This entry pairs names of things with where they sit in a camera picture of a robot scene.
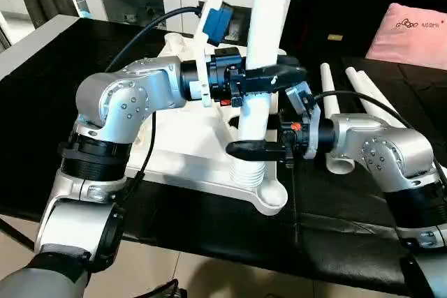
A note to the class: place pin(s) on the pink pillow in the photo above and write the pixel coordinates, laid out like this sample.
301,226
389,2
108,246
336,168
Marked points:
412,36

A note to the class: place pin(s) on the black work mat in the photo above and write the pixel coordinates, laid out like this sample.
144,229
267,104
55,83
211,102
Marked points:
42,102

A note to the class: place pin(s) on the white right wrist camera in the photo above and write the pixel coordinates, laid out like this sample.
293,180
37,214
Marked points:
307,106

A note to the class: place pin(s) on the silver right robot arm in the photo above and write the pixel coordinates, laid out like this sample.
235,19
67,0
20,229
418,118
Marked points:
377,151

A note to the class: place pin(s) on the white plastic table top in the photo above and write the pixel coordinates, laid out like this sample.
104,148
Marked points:
188,151

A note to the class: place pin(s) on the white plastic table leg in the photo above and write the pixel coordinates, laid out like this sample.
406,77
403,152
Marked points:
356,80
374,92
332,99
269,19

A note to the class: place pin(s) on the small yellow label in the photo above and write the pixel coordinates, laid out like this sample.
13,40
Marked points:
335,37

